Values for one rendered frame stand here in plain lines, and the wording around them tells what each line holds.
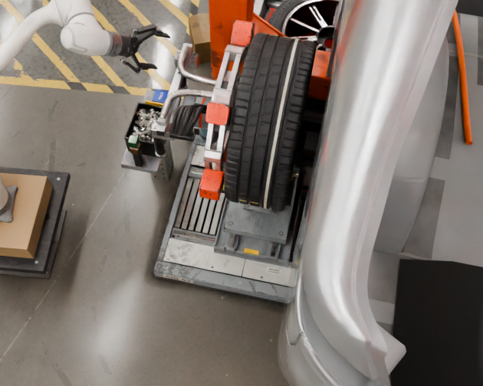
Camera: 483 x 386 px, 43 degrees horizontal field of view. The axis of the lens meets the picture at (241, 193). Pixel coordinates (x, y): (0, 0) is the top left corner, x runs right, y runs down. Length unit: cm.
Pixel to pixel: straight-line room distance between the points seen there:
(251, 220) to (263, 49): 96
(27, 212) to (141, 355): 82
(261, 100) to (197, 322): 126
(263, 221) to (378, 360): 166
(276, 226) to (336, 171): 153
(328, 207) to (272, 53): 96
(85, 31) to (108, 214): 124
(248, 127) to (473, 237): 85
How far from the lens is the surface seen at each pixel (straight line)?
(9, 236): 279
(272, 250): 285
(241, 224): 285
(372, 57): 146
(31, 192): 286
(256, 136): 206
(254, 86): 208
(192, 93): 226
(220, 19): 260
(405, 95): 138
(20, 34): 229
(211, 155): 216
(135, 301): 298
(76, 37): 219
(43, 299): 308
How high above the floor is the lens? 281
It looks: 62 degrees down
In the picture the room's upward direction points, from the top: 2 degrees clockwise
